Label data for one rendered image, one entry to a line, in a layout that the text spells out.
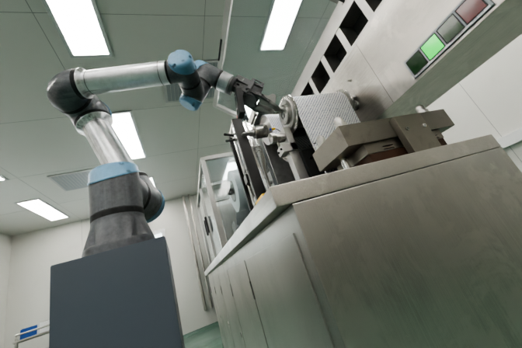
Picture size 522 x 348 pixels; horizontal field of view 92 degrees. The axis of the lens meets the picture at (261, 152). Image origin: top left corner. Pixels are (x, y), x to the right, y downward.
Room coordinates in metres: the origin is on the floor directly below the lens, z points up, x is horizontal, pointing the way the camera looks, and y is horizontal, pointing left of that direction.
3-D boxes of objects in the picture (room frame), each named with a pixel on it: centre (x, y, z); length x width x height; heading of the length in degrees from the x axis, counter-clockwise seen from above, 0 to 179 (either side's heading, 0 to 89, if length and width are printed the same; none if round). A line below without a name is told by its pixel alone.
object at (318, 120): (0.84, -0.28, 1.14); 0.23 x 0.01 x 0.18; 112
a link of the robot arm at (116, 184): (0.59, 0.38, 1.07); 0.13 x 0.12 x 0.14; 7
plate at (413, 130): (0.66, -0.41, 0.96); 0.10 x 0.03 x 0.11; 112
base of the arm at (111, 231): (0.59, 0.38, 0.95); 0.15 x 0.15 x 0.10
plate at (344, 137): (0.74, -0.36, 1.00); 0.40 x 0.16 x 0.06; 112
